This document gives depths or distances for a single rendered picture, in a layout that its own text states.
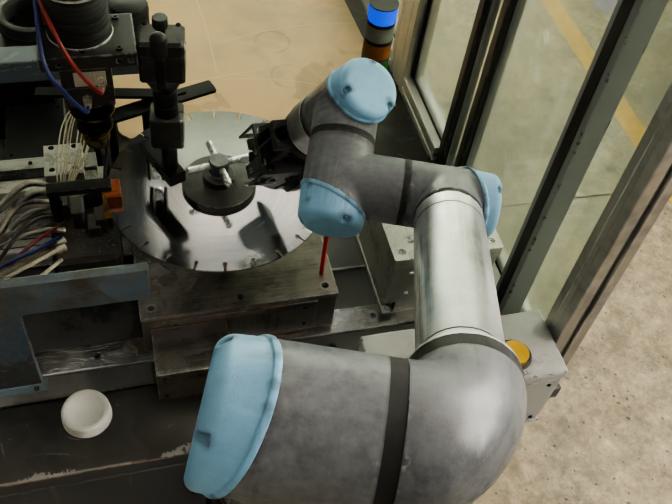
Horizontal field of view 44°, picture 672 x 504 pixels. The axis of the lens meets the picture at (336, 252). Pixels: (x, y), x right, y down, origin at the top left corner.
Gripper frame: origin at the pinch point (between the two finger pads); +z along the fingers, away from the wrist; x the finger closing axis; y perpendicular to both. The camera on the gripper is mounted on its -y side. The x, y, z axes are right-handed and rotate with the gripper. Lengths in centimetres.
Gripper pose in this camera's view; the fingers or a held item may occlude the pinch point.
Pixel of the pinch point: (267, 175)
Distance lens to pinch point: 124.0
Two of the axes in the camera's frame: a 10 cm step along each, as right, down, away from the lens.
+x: 2.0, 9.7, -1.3
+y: -8.7, 1.2, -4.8
